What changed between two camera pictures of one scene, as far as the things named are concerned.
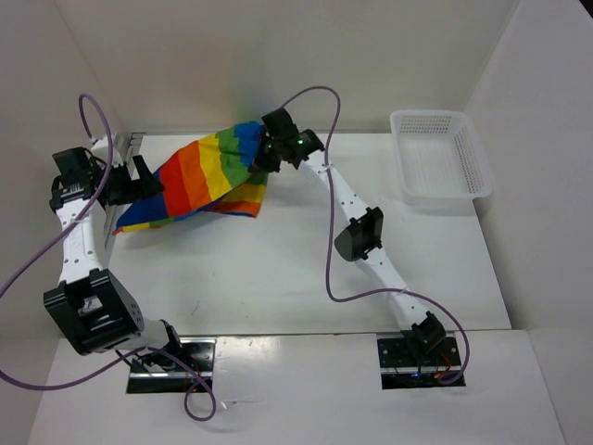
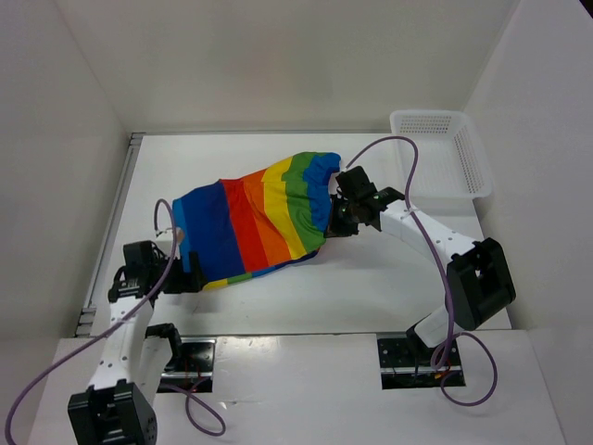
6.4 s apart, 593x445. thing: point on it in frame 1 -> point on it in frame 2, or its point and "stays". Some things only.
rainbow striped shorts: x=209 y=172 -> x=271 y=218
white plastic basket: x=440 y=160 stays
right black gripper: x=260 y=164 -> x=335 y=228
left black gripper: x=146 y=185 -> x=192 y=282
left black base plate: x=200 y=354 stays
